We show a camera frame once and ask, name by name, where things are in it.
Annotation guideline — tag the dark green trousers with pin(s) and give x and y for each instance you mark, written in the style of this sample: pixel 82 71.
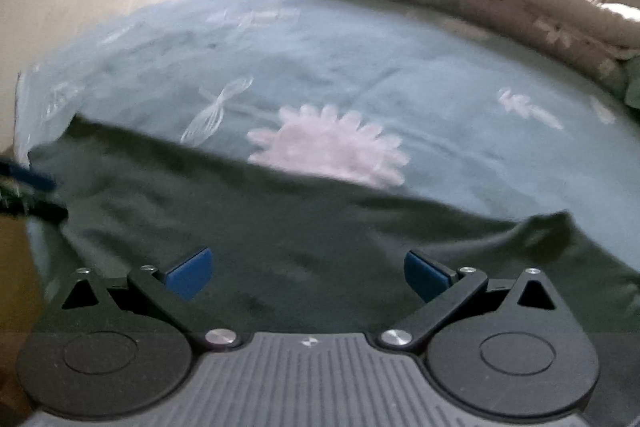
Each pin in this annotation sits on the dark green trousers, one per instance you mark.
pixel 300 254

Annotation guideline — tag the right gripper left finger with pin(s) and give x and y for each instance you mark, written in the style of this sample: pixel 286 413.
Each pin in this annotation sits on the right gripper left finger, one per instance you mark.
pixel 115 347

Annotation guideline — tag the green floral bed sheet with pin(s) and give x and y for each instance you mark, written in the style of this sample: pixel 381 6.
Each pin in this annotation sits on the green floral bed sheet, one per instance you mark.
pixel 375 92

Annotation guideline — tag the green patterned pillow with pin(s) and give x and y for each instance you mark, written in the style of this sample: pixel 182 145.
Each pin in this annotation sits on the green patterned pillow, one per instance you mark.
pixel 632 94

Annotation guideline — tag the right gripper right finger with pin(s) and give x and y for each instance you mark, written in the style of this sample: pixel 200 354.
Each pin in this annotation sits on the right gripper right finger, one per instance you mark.
pixel 497 348

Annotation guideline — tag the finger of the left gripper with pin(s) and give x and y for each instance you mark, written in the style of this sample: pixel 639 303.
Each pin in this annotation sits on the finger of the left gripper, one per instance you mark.
pixel 36 180
pixel 29 206

